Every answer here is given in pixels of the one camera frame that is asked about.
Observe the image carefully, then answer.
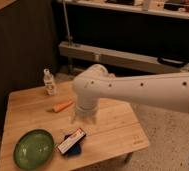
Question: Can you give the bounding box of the wooden shelf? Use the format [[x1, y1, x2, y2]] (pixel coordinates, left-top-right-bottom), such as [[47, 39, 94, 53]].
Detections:
[[57, 0, 189, 19]]

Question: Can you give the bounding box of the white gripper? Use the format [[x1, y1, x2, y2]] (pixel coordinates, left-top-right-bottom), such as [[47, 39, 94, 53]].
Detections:
[[70, 105, 98, 125]]

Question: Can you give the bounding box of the small white bottle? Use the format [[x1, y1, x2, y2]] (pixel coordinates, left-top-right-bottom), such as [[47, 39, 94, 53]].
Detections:
[[43, 68, 56, 95]]

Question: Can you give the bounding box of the blue cloth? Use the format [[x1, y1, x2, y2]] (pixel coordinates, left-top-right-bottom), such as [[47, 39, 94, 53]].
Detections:
[[66, 142, 81, 157]]

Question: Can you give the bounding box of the white red box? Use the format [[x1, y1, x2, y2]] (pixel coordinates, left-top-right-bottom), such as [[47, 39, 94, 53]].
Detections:
[[57, 128, 86, 155]]

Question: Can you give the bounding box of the wooden table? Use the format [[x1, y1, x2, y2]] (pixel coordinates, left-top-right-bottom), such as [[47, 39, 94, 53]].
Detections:
[[0, 82, 149, 171]]

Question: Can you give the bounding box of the long grey case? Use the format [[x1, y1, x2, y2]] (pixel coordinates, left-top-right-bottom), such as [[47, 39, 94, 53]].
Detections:
[[59, 41, 189, 73]]

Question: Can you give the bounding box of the green plate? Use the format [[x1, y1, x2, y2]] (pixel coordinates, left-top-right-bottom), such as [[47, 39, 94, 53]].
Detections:
[[13, 129, 54, 171]]

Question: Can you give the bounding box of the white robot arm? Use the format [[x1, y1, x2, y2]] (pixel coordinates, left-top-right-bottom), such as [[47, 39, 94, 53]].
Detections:
[[72, 64, 189, 122]]

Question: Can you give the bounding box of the orange carrot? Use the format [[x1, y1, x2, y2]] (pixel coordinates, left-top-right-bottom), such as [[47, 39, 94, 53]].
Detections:
[[49, 100, 73, 113]]

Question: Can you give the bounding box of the metal pole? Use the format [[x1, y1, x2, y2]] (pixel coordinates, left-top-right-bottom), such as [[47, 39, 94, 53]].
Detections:
[[62, 0, 73, 46]]

